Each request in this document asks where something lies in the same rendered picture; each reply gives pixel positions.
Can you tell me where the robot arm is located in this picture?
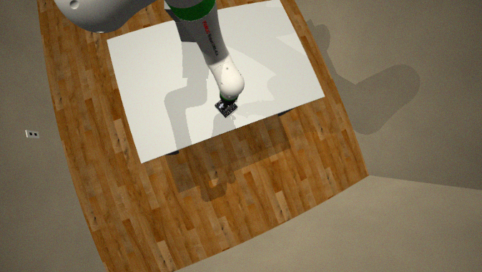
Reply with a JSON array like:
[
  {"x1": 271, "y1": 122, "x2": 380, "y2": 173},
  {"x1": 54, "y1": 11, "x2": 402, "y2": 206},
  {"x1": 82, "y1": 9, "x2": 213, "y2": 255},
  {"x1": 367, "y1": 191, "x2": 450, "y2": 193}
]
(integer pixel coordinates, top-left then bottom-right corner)
[{"x1": 54, "y1": 0, "x2": 245, "y2": 105}]

